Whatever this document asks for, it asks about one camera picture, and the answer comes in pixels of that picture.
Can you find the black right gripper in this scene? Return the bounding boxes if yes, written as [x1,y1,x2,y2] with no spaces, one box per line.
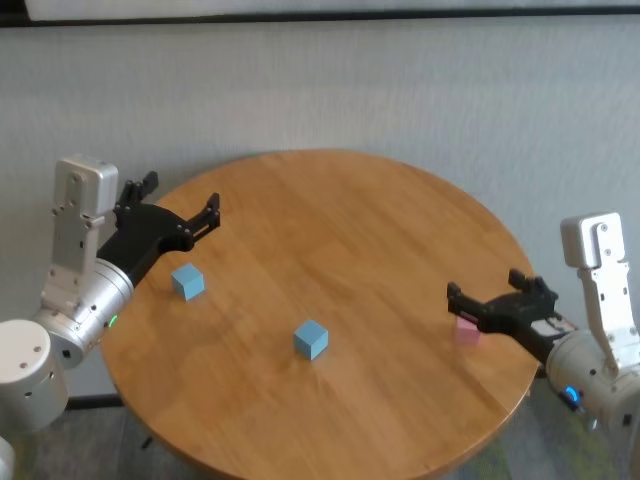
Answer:
[446,268,576,364]

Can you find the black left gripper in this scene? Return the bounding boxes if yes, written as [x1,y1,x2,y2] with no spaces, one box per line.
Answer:
[97,171,222,289]

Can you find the pink cube building block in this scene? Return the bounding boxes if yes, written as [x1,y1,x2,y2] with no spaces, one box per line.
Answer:
[453,317,482,348]

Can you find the blue cube building block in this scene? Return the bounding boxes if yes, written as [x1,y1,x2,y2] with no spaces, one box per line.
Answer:
[171,263,206,302]
[292,319,329,361]

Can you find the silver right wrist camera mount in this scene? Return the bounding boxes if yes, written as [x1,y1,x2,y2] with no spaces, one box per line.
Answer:
[559,212,640,376]

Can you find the black horizontal wall rail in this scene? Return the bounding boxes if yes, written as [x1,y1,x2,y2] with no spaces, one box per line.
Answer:
[0,9,640,29]

